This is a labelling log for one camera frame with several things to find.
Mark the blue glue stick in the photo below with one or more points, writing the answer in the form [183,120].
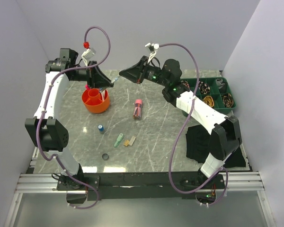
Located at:
[101,129]

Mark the brown black rolled band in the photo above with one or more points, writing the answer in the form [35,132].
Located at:
[227,100]

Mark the black cloth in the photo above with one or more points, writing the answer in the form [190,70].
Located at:
[197,139]

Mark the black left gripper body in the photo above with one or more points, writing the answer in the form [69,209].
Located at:
[80,74]

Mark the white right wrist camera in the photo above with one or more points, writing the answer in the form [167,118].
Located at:
[153,48]

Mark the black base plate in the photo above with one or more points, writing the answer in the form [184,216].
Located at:
[140,185]

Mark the pink black rolled band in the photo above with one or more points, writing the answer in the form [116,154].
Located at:
[186,84]

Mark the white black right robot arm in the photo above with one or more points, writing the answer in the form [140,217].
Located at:
[224,132]

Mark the blue capped white marker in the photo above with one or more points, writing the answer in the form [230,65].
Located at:
[101,92]

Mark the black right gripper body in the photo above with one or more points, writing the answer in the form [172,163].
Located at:
[153,74]

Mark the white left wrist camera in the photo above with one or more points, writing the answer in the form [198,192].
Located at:
[87,54]

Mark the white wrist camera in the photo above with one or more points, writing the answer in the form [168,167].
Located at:
[153,48]
[87,54]

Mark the grey rolled cloth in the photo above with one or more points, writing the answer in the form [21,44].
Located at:
[222,85]

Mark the blue white pen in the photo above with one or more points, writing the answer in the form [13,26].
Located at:
[108,86]

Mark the yellow rolled band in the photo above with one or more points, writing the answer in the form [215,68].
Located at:
[209,101]

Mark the orange round divided container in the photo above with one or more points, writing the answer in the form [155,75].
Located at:
[93,101]

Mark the green compartment tray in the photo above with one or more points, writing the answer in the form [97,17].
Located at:
[214,92]

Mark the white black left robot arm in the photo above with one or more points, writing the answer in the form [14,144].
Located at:
[44,128]

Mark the tan eraser block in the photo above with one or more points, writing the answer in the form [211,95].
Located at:
[126,143]

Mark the black white rolled band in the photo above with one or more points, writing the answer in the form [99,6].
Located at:
[204,88]

